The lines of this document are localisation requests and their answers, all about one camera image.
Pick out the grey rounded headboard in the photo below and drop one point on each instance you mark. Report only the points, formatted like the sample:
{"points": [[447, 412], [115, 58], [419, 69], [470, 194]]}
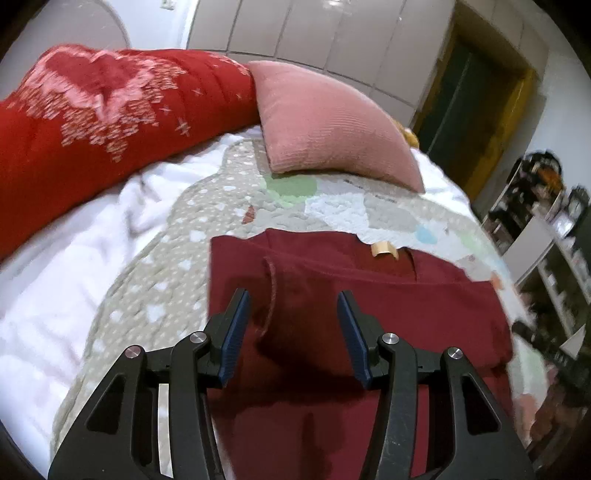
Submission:
{"points": [[99, 25]]}

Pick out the dark green door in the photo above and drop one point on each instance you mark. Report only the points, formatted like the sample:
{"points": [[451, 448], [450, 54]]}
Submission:
{"points": [[471, 101]]}

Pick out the pink pillow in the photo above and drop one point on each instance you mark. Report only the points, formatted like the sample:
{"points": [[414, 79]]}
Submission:
{"points": [[323, 124]]}

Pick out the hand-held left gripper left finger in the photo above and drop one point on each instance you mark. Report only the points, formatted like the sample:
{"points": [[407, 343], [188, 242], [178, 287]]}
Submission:
{"points": [[233, 337]]}

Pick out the white shelf unit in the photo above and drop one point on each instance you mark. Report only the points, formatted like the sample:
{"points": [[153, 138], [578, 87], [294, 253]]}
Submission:
{"points": [[549, 263]]}

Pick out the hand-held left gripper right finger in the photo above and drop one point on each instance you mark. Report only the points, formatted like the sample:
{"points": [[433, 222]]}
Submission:
{"points": [[355, 341]]}

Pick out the maroon shirt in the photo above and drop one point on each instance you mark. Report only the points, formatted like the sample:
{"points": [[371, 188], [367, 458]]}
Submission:
{"points": [[323, 295]]}

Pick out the red printed cushion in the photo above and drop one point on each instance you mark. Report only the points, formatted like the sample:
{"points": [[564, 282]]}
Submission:
{"points": [[92, 124]]}

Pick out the yellow plush toy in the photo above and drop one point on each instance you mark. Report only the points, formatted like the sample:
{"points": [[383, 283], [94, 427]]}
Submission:
{"points": [[408, 136]]}

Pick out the white bed sheet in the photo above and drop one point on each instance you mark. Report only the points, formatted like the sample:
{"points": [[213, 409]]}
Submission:
{"points": [[55, 295]]}

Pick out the small table clock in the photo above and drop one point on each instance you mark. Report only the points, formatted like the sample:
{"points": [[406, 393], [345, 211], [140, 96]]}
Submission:
{"points": [[575, 203]]}

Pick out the beige wardrobe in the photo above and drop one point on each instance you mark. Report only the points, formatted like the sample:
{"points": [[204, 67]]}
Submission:
{"points": [[332, 41]]}

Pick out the patchwork quilt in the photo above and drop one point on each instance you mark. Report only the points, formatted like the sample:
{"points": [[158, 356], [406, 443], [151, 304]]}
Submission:
{"points": [[152, 286]]}

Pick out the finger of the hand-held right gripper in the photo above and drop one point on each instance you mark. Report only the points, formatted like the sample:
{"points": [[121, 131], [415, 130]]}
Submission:
{"points": [[531, 334]]}

